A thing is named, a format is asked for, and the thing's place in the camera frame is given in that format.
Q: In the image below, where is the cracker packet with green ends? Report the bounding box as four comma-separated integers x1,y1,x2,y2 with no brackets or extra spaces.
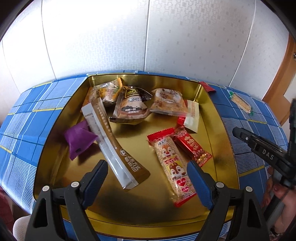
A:
229,91,253,115

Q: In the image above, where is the red patterned candy packet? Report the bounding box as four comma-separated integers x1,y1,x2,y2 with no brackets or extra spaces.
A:
173,126,212,167

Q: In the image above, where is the squirrel sesame bar packet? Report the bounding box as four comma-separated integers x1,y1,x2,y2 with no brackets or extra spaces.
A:
147,128,196,207

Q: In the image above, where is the purple snack packet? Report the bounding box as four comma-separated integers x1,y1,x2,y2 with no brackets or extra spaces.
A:
64,120,98,161

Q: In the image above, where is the long brown white stick packet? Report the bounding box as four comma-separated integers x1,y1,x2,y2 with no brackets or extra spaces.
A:
81,98,150,190

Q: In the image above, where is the plain red foil packet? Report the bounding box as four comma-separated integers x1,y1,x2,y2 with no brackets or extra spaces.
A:
199,81,216,93

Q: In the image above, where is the tan pastry packet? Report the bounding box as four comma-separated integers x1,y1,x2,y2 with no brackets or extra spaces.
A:
150,88,188,117

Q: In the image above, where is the red white snack packet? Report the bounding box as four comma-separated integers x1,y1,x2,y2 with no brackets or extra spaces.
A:
177,100,200,133

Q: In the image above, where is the person's right hand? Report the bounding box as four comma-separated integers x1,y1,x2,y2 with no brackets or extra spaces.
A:
262,167,295,240

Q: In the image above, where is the orange wooden door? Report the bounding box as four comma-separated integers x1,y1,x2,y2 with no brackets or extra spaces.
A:
263,35,295,125

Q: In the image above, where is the blue checked tablecloth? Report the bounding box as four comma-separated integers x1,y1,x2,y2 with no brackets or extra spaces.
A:
1,72,287,240

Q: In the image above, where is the gold tin box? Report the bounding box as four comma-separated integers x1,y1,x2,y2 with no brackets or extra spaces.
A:
33,74,239,240

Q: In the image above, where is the orange clear candy packet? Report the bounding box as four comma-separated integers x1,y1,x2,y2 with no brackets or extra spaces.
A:
82,78,123,106

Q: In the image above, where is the brown bun snack packet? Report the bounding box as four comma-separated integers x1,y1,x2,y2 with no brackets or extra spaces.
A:
109,86,152,125

